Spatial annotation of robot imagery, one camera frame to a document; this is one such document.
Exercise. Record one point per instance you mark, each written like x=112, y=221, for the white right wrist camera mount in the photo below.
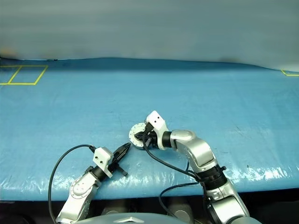
x=157, y=122

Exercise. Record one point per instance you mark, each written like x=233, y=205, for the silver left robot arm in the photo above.
x=79, y=189

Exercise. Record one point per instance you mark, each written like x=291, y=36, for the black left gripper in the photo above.
x=115, y=166

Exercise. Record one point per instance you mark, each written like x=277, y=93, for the grey rounded robot hip part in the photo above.
x=114, y=210
x=181, y=211

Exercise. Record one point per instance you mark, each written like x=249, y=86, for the blue plastic table cover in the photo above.
x=70, y=105

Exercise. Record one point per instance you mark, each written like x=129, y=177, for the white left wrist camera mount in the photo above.
x=102, y=157

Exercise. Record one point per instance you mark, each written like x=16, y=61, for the grey robot torso shell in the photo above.
x=130, y=219

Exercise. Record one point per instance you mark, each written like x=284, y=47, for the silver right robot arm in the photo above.
x=198, y=149

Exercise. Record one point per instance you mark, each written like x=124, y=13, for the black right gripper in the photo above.
x=153, y=141

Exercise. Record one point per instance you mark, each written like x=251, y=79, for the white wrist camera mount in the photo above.
x=102, y=157
x=157, y=122

